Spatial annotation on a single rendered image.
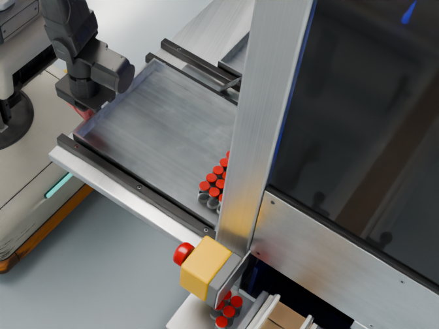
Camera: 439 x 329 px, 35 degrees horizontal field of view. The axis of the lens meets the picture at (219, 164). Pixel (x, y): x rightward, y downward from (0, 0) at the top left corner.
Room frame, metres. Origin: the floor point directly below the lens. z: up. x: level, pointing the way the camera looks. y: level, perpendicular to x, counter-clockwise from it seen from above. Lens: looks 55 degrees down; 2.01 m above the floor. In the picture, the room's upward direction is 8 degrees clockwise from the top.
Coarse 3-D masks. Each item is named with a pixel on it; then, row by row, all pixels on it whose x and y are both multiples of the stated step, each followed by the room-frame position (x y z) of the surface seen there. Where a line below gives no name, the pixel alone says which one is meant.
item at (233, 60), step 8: (248, 32) 1.15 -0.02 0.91; (240, 40) 1.12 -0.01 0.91; (232, 48) 1.09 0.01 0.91; (240, 48) 1.12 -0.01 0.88; (224, 56) 1.06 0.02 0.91; (232, 56) 1.09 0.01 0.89; (240, 56) 1.10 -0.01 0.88; (224, 64) 1.04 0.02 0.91; (232, 64) 1.07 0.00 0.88; (240, 64) 1.08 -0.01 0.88; (232, 72) 1.03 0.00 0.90; (240, 72) 1.02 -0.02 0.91
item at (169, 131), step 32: (160, 64) 1.01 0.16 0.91; (128, 96) 0.94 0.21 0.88; (160, 96) 0.95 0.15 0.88; (192, 96) 0.96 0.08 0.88; (96, 128) 0.84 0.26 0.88; (128, 128) 0.85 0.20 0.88; (160, 128) 0.86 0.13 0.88; (192, 128) 0.88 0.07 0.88; (224, 128) 0.89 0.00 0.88; (128, 160) 0.77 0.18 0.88; (160, 160) 0.79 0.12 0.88; (192, 160) 0.80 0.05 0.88; (160, 192) 0.70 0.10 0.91; (192, 192) 0.72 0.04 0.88
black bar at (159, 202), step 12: (60, 144) 0.78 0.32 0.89; (72, 144) 0.78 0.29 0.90; (84, 156) 0.76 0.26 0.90; (96, 156) 0.76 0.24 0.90; (96, 168) 0.74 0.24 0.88; (108, 168) 0.74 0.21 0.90; (120, 180) 0.71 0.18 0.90; (132, 180) 0.72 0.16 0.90; (144, 192) 0.69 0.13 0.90; (156, 204) 0.68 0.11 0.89; (168, 204) 0.67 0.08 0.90; (180, 216) 0.65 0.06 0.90; (192, 216) 0.66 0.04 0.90; (192, 228) 0.64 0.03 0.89; (204, 228) 0.64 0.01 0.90
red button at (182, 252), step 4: (180, 244) 0.54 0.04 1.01; (184, 244) 0.54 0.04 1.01; (188, 244) 0.54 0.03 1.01; (176, 248) 0.53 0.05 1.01; (180, 248) 0.53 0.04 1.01; (184, 248) 0.53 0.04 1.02; (188, 248) 0.53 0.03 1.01; (192, 248) 0.53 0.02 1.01; (176, 252) 0.52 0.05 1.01; (180, 252) 0.52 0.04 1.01; (184, 252) 0.52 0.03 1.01; (188, 252) 0.52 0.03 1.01; (176, 256) 0.52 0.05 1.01; (180, 256) 0.52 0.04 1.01; (184, 256) 0.52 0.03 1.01; (188, 256) 0.52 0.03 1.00; (176, 260) 0.51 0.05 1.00; (180, 260) 0.51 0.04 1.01; (184, 260) 0.51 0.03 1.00; (180, 264) 0.51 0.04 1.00
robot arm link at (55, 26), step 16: (48, 0) 0.80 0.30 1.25; (64, 0) 0.80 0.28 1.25; (80, 0) 0.83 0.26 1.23; (48, 16) 0.81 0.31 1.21; (64, 16) 0.80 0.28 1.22; (80, 16) 0.82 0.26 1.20; (48, 32) 0.81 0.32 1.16; (64, 32) 0.80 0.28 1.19; (80, 32) 0.82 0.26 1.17; (80, 48) 0.81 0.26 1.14
